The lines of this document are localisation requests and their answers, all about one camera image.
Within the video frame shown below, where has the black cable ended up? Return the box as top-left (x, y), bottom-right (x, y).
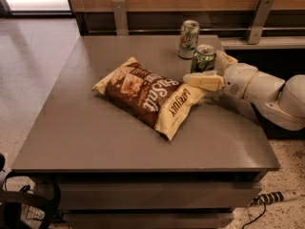
top-left (241, 202), bottom-right (267, 229)

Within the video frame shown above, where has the grey drawer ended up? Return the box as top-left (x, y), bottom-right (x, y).
top-left (59, 182), bottom-right (261, 210)
top-left (64, 213), bottom-right (234, 229)

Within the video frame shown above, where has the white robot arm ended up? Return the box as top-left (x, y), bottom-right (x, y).
top-left (183, 51), bottom-right (305, 131)

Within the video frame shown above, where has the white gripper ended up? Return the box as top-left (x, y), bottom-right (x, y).
top-left (183, 51), bottom-right (258, 99)

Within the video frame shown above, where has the black chair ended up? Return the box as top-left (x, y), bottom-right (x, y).
top-left (0, 154), bottom-right (61, 229)

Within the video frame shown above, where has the white 7up can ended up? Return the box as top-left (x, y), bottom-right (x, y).
top-left (178, 20), bottom-right (200, 59)

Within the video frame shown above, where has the white power strip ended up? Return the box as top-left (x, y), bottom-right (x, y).
top-left (249, 190), bottom-right (301, 207)

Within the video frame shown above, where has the brown chip bag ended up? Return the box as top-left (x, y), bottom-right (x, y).
top-left (92, 57), bottom-right (206, 140)

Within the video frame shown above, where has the upper grey drawer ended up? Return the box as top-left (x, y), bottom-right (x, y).
top-left (59, 182), bottom-right (261, 210)

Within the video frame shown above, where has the lower grey drawer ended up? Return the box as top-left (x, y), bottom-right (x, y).
top-left (64, 213), bottom-right (234, 229)

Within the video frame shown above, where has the left metal bracket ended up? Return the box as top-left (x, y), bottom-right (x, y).
top-left (112, 0), bottom-right (129, 35)

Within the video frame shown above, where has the green soda can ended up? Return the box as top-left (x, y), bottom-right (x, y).
top-left (191, 44), bottom-right (216, 73)

